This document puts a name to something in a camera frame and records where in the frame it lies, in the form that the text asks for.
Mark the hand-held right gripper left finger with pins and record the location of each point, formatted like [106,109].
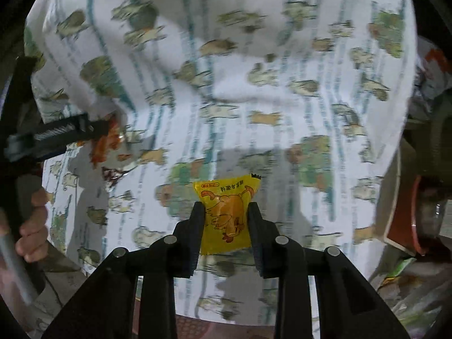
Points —
[192,242]

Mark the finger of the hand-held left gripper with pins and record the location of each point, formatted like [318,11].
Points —
[70,130]

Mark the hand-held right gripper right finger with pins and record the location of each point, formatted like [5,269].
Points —
[259,245]

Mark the orange-red wrapper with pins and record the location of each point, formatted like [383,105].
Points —
[106,141]

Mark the yellow snack packet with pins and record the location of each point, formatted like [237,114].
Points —
[226,212]

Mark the person's left hand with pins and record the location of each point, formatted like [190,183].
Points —
[35,219]

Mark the grey metal tube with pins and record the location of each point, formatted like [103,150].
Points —
[17,272]

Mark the cardboard box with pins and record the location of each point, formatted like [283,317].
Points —
[393,201]

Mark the white printed cloth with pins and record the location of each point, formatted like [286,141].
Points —
[247,95]

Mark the clear plastic bag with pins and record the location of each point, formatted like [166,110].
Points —
[406,296]

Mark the red plastic bowl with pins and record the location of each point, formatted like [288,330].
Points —
[419,219]

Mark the white and red plastic bag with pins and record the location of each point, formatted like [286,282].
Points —
[434,63]

